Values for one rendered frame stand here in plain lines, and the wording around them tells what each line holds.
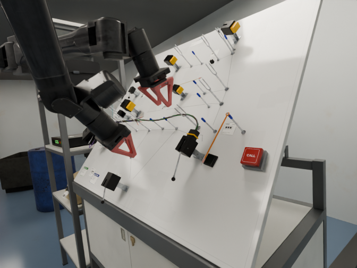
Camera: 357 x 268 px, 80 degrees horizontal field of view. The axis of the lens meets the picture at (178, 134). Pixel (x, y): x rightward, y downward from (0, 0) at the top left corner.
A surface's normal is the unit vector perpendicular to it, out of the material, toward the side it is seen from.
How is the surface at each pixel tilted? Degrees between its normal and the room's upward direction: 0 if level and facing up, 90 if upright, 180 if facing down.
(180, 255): 90
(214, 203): 51
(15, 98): 90
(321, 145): 90
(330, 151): 90
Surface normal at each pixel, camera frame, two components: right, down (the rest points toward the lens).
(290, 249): -0.08, -0.99
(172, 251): -0.73, 0.14
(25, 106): 0.58, 0.04
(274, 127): -0.63, -0.52
